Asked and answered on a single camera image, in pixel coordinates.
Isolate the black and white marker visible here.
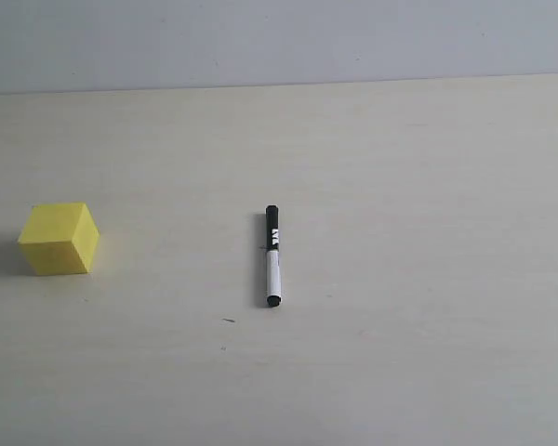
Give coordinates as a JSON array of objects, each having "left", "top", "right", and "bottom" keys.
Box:
[{"left": 265, "top": 205, "right": 282, "bottom": 308}]

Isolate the yellow foam cube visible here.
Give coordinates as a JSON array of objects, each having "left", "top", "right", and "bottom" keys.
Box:
[{"left": 18, "top": 203, "right": 100, "bottom": 276}]

